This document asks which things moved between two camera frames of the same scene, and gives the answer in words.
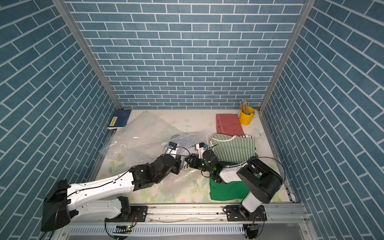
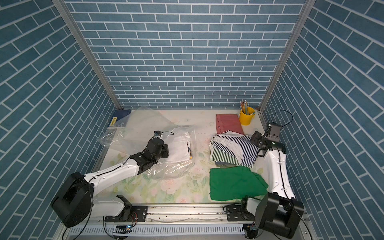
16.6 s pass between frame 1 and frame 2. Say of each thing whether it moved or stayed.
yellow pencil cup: stayed
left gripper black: moved
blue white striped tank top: moved
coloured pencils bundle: stayed
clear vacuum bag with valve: moved
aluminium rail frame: stayed
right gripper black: moved
